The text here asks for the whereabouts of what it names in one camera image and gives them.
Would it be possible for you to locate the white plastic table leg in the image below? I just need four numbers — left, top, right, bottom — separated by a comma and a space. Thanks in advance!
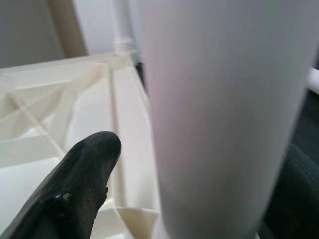
138, 0, 316, 239
112, 0, 137, 54

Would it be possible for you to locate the white plastic table top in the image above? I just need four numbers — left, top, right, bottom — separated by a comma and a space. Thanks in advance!
0, 52, 161, 239

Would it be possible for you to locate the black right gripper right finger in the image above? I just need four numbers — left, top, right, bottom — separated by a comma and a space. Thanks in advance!
259, 143, 319, 239

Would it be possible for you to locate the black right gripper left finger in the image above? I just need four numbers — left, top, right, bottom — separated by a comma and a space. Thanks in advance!
7, 131, 122, 239

